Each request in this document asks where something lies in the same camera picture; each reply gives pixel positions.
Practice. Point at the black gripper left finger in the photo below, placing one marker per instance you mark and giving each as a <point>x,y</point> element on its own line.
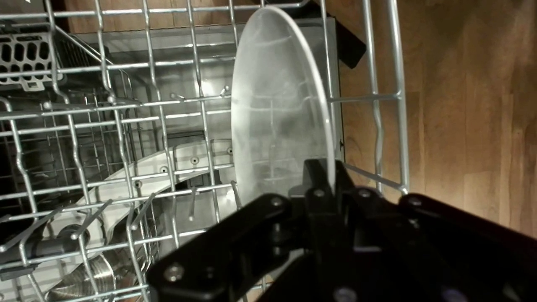
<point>236,252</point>

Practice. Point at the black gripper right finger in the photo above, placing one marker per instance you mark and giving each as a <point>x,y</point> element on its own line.
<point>437,252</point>

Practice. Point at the white round plate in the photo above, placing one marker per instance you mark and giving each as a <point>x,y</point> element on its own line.
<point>274,111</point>

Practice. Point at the stainless dishwasher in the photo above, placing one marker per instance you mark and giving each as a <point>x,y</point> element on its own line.
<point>190,51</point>

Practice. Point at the grey plastic cutlery basket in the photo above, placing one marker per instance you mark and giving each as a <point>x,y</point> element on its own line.
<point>26,56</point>

